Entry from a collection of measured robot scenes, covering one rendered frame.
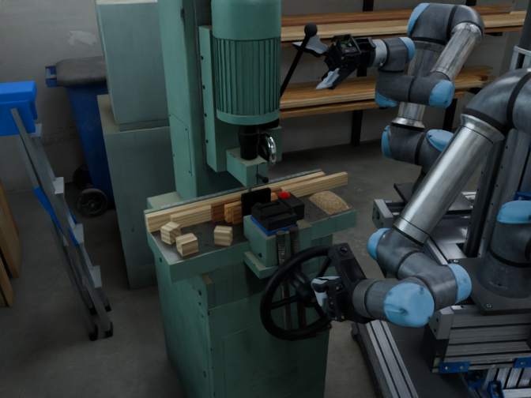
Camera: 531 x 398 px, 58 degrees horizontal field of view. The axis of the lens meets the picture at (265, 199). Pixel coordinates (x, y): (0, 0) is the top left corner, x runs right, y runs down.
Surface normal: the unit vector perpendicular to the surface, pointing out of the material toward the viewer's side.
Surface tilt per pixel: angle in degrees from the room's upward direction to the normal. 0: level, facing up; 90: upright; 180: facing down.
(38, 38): 90
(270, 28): 90
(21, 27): 90
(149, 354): 0
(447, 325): 90
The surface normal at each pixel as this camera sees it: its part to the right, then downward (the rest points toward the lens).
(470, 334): 0.08, 0.48
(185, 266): 0.47, 0.42
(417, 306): 0.40, -0.08
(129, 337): 0.00, -0.88
